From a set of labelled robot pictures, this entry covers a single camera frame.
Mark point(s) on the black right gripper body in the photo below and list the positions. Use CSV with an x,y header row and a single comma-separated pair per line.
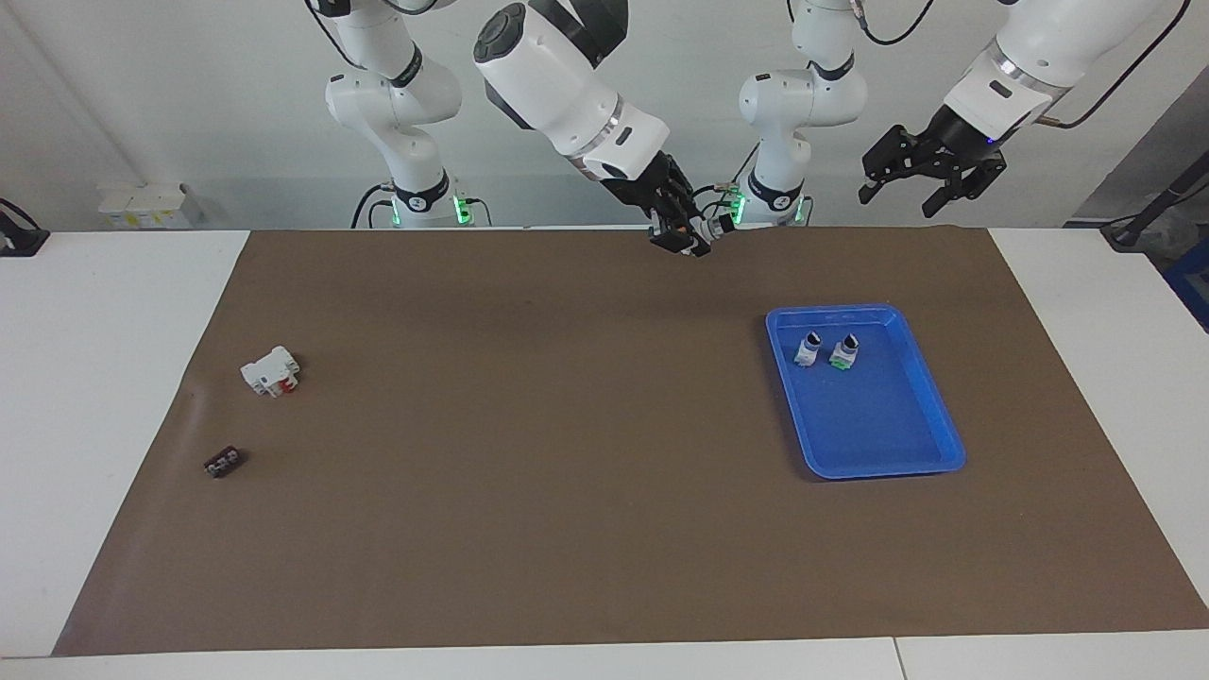
x,y
652,184

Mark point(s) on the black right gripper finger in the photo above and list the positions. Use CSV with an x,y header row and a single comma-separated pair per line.
x,y
691,208
680,241

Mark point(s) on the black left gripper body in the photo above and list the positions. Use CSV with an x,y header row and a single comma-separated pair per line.
x,y
959,140

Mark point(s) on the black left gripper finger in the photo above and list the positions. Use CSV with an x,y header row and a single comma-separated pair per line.
x,y
968,184
893,156

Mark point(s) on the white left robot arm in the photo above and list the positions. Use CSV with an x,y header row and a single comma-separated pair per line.
x,y
803,104

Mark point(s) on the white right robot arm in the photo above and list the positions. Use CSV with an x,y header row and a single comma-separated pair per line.
x,y
548,76

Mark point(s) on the black stand pole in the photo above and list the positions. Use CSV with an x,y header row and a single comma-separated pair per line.
x,y
1148,212

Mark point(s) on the blue crate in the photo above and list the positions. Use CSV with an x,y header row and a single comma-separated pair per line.
x,y
1192,288

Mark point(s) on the blue plastic tray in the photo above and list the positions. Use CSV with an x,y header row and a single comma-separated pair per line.
x,y
878,425

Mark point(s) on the brown table mat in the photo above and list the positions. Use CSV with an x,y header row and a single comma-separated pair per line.
x,y
567,472

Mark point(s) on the white circuit breaker red lever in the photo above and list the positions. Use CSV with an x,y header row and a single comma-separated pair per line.
x,y
267,371

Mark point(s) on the small dark terminal block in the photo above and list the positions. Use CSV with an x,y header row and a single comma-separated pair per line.
x,y
223,463

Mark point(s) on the white cardboard box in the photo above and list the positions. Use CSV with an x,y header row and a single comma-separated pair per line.
x,y
142,203

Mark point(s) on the black clamp mount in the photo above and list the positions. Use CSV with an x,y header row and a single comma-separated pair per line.
x,y
19,236

